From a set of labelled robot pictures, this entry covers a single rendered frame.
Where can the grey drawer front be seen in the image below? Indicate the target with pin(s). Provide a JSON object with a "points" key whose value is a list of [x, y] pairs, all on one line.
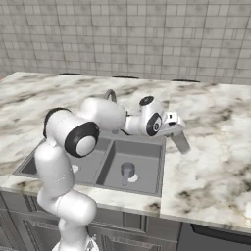
{"points": [[130, 219]]}

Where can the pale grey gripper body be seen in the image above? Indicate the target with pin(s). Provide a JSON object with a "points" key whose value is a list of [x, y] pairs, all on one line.
{"points": [[180, 141]]}

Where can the grey double basin sink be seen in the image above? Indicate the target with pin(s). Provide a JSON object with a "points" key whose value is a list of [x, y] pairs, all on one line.
{"points": [[143, 157]]}

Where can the dark grey dishwasher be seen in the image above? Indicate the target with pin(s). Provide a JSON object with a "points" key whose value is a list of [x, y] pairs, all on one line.
{"points": [[215, 240]]}

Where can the grey cupboard door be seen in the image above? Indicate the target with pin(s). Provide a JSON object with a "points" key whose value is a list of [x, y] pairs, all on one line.
{"points": [[29, 233], [137, 240]]}

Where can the grey mug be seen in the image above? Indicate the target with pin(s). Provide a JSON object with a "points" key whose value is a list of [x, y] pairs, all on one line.
{"points": [[127, 169]]}

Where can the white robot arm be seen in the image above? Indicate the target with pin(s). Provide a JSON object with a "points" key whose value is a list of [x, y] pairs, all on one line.
{"points": [[59, 183]]}

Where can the grey curved tap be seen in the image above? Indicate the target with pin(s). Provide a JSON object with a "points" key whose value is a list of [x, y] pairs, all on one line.
{"points": [[111, 93]]}

